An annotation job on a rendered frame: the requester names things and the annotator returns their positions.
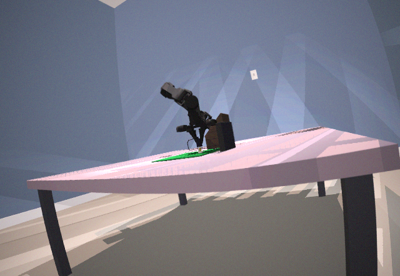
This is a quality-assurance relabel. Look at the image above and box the black fan cable plug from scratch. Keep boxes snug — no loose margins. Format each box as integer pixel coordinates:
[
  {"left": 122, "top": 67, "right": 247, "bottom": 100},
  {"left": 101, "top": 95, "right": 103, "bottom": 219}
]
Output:
[{"left": 187, "top": 137, "right": 212, "bottom": 149}]

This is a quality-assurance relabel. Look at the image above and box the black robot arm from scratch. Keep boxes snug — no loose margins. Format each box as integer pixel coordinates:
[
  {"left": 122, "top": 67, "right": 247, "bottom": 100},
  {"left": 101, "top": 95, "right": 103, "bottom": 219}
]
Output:
[{"left": 160, "top": 82, "right": 212, "bottom": 122}]

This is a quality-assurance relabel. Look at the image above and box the green circuit board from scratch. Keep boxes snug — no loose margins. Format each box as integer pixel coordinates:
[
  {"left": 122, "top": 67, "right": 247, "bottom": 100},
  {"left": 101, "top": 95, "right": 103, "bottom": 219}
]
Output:
[{"left": 151, "top": 147, "right": 220, "bottom": 162}]

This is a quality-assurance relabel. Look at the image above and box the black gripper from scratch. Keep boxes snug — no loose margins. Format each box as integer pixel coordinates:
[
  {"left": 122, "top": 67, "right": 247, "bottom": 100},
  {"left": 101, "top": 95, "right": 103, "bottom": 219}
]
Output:
[{"left": 176, "top": 110, "right": 217, "bottom": 143}]

